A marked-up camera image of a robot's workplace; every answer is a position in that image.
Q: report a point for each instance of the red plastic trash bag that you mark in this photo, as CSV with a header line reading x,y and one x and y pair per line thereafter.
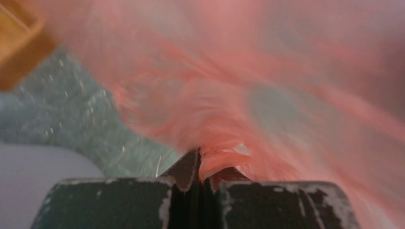
x,y
280,89

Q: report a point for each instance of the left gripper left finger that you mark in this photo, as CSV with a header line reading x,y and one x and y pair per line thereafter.
x,y
169,201

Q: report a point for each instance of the grey trash bin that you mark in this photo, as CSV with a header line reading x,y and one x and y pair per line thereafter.
x,y
28,172

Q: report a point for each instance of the orange compartment tray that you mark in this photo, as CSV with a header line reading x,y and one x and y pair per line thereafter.
x,y
24,41

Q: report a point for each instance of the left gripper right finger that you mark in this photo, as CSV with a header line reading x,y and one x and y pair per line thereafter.
x,y
234,202

